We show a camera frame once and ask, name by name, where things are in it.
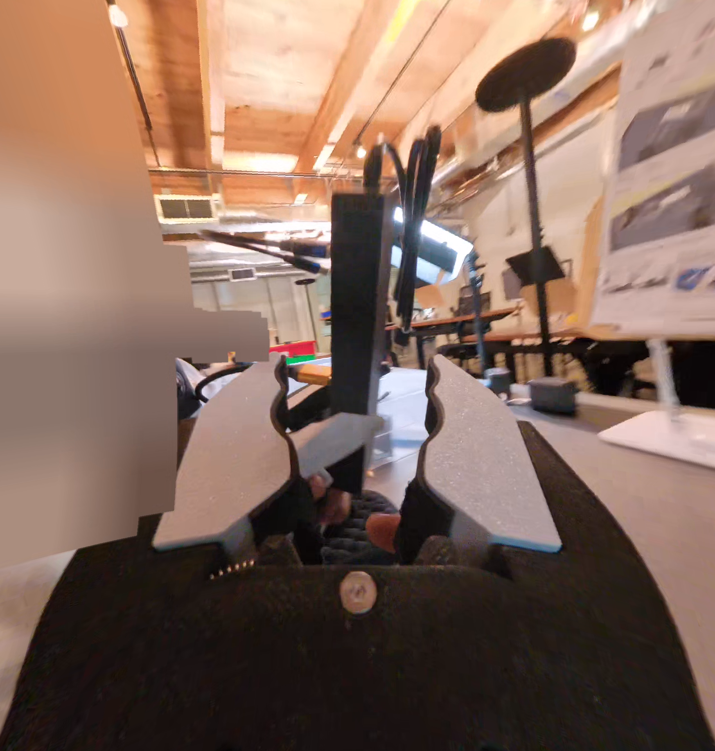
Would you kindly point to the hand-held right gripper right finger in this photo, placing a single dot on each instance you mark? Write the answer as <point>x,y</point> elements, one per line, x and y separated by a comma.
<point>486,469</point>

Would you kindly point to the person's left hand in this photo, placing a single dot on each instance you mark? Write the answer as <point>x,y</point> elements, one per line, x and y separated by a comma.
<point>384,528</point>

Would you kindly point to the black quilted pad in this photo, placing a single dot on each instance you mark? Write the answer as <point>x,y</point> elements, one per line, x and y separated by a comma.
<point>349,537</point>

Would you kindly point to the ceiling air vent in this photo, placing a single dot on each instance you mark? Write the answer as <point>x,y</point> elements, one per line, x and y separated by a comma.
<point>187,208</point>

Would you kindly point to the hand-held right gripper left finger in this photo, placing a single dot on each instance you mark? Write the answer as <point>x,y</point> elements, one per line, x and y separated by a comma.
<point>228,463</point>

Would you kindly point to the wooden desk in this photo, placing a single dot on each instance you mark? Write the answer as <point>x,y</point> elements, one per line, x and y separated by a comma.
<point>463,320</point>

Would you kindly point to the bright light panel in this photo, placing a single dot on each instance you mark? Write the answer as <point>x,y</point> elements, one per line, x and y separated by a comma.
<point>434,246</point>

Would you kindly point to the clear plastic box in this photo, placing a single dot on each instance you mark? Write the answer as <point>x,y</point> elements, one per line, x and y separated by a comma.
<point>381,440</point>

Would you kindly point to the small grey cylinder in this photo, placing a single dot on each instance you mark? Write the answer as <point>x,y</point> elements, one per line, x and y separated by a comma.
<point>498,381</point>

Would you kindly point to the printed poster sign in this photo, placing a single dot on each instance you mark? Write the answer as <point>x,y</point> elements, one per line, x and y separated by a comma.
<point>668,176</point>

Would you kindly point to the black floor lamp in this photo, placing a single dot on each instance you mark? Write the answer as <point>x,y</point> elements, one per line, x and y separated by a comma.
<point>530,176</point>

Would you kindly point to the red bin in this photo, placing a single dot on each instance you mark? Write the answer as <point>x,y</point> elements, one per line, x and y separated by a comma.
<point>290,348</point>

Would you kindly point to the small grey box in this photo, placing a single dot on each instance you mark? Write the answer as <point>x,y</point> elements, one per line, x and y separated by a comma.
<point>551,396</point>

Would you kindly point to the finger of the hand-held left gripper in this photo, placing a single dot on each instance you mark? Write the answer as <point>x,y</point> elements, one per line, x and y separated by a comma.
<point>334,440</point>

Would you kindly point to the white sign stand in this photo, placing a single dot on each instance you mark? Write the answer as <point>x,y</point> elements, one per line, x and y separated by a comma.
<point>674,428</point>

